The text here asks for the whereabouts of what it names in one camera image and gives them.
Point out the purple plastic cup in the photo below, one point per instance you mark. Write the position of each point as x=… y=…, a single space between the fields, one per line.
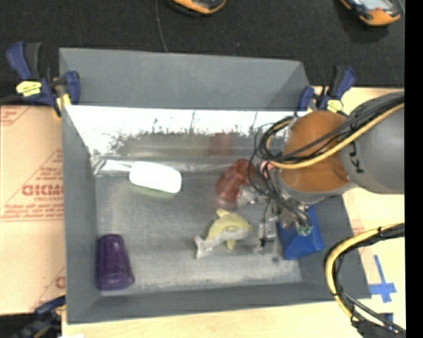
x=113 y=262

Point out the blue box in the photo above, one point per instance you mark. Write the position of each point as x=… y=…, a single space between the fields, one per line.
x=301 y=245

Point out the grey metal bin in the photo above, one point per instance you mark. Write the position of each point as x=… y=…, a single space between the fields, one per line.
x=162 y=224

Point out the yellow and grey toy dolphin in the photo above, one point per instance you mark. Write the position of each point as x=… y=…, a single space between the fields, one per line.
x=227 y=229

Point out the white and green sponge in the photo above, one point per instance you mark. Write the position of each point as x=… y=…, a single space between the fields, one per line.
x=155 y=177

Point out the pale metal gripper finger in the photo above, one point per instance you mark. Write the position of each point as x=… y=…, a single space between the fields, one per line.
x=263 y=234
x=273 y=231

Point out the brown cardboard board red print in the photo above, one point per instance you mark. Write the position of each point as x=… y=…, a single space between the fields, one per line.
x=28 y=245

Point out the clear red plastic cup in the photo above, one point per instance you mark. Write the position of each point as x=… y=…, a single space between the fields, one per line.
x=229 y=185

